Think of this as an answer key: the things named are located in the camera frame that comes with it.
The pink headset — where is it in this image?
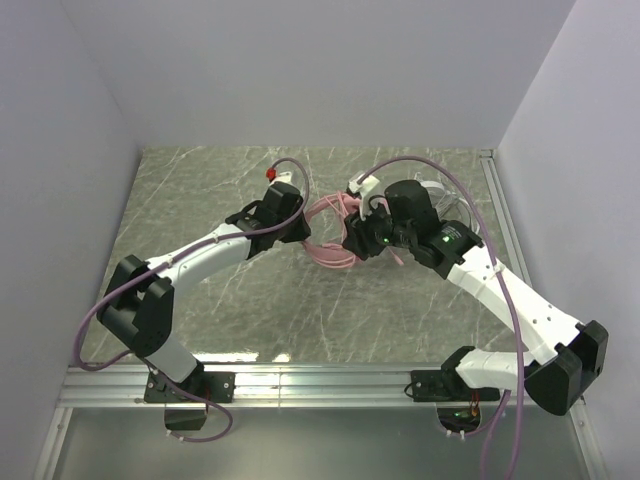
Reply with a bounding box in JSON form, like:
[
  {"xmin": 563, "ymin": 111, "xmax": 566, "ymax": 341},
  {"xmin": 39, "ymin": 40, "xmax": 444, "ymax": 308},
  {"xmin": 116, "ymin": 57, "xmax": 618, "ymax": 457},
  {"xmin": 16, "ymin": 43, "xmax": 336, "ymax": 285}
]
[{"xmin": 299, "ymin": 192, "xmax": 406, "ymax": 271}]

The white headset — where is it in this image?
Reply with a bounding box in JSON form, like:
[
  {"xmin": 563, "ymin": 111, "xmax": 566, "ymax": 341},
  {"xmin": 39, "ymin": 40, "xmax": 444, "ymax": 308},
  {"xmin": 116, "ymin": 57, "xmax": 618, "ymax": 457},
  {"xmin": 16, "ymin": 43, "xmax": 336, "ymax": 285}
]
[{"xmin": 414, "ymin": 173, "xmax": 480, "ymax": 234}]

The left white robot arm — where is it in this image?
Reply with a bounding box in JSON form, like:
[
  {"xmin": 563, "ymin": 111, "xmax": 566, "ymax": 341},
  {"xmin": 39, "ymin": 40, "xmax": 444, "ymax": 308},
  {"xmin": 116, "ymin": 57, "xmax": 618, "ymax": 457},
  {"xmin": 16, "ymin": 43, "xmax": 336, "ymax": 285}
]
[{"xmin": 97, "ymin": 180, "xmax": 310, "ymax": 397}]

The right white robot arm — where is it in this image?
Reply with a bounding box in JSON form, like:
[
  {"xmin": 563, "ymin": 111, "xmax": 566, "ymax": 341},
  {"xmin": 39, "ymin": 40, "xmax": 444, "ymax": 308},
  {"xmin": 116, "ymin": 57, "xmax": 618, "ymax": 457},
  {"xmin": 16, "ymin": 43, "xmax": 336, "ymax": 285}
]
[{"xmin": 342, "ymin": 175, "xmax": 609, "ymax": 416}]

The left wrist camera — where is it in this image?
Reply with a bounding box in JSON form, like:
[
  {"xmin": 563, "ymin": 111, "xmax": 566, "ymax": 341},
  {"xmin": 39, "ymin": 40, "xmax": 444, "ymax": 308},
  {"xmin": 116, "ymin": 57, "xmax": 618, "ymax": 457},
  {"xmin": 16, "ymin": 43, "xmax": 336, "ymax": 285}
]
[{"xmin": 266, "ymin": 167, "xmax": 294, "ymax": 186}]

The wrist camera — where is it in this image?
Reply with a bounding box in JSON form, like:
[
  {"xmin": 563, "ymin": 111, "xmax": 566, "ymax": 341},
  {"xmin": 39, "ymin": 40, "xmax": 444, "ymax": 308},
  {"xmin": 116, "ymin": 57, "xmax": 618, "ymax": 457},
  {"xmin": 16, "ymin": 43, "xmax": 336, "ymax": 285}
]
[
  {"xmin": 266, "ymin": 167, "xmax": 294, "ymax": 186},
  {"xmin": 347, "ymin": 171, "xmax": 382, "ymax": 220}
]

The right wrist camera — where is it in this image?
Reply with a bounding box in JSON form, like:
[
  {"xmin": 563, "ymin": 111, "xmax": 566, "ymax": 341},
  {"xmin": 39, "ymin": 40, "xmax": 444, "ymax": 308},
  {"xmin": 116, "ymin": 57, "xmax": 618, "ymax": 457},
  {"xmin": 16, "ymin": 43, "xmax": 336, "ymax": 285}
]
[{"xmin": 347, "ymin": 171, "xmax": 382, "ymax": 220}]

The right side aluminium rail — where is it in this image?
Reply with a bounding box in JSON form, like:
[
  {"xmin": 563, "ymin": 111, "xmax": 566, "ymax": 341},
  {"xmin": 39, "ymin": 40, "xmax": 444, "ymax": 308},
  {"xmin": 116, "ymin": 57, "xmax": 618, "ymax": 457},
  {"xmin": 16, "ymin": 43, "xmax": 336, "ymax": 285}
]
[{"xmin": 478, "ymin": 148, "xmax": 557, "ymax": 361}]

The aluminium rail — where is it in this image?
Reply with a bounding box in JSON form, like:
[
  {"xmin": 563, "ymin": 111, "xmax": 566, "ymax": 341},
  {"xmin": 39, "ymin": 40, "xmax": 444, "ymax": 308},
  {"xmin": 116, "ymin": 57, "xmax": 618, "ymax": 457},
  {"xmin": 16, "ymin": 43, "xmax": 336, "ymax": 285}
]
[
  {"xmin": 478, "ymin": 148, "xmax": 557, "ymax": 361},
  {"xmin": 58, "ymin": 363, "xmax": 586, "ymax": 410}
]

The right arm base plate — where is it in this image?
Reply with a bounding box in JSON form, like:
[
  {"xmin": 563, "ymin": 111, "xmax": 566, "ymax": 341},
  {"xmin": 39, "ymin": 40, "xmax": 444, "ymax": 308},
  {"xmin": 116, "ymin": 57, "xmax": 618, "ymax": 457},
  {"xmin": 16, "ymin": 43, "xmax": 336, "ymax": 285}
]
[{"xmin": 404, "ymin": 369, "xmax": 501, "ymax": 403}]

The front aluminium rail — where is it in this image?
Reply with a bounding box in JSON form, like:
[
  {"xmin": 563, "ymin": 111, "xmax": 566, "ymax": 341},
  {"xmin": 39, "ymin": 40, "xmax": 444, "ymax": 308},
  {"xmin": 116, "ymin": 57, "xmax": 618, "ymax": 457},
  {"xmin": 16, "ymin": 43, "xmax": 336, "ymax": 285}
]
[{"xmin": 58, "ymin": 363, "xmax": 586, "ymax": 410}]

